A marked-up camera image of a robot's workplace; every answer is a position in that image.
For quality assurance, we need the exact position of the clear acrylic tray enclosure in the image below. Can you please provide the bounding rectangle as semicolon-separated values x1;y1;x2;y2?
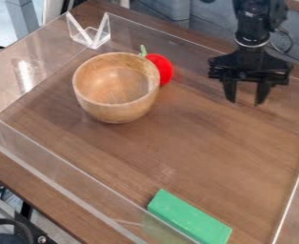
0;12;299;244

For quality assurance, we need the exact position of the black metal table bracket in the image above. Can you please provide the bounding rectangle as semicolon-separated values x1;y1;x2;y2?
13;203;57;244

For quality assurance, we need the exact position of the green rectangular block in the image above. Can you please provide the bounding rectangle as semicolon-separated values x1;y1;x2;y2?
148;189;232;244

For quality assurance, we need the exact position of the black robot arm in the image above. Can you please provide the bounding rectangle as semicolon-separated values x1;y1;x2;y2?
208;0;292;105

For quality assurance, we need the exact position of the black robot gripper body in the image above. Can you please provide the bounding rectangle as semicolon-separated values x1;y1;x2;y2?
208;48;292;85

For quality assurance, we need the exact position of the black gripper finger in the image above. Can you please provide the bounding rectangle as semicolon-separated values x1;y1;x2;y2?
254;81;272;106
222;78;237;103

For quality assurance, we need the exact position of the wooden bowl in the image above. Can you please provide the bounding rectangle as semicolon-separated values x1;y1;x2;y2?
72;52;160;124

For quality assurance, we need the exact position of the red plush strawberry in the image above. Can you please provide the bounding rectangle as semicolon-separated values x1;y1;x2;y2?
140;45;174;86

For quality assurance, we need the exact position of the black cable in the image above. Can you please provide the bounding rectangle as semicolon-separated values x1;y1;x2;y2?
0;217;34;244

